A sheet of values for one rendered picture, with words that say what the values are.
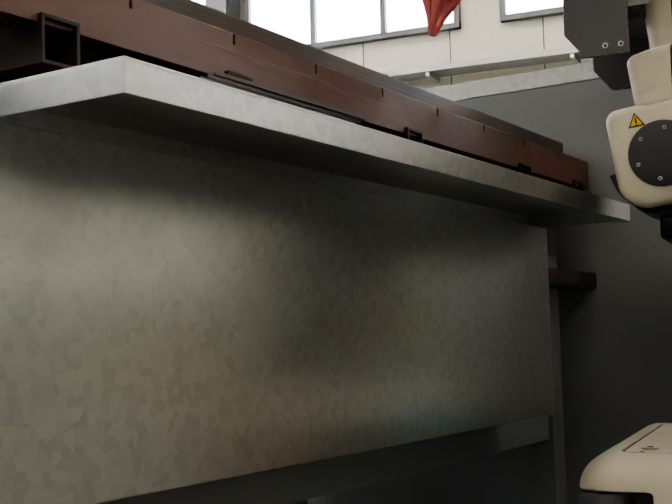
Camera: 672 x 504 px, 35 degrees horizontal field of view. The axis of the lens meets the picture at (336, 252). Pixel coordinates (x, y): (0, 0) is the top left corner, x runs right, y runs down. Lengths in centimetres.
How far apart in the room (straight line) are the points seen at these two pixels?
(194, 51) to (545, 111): 135
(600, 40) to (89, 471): 109
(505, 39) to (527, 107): 902
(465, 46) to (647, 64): 988
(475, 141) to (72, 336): 104
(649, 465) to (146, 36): 88
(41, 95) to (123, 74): 9
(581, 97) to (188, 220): 145
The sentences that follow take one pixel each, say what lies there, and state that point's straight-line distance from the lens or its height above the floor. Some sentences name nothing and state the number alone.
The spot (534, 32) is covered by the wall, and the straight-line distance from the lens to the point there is 1146.
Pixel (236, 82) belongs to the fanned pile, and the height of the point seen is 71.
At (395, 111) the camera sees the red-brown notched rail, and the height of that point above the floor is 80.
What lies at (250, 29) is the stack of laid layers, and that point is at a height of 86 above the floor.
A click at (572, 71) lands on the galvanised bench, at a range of 249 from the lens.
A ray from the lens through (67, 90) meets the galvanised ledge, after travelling 92.
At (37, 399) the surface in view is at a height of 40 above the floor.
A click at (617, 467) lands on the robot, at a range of 156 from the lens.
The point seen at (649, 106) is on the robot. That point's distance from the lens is 176.
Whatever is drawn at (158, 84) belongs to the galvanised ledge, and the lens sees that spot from 91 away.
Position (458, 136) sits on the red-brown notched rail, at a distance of 185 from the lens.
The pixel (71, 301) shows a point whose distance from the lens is 104.
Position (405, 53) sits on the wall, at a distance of 1183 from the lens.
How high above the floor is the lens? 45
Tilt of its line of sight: 5 degrees up
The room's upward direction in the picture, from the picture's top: 1 degrees counter-clockwise
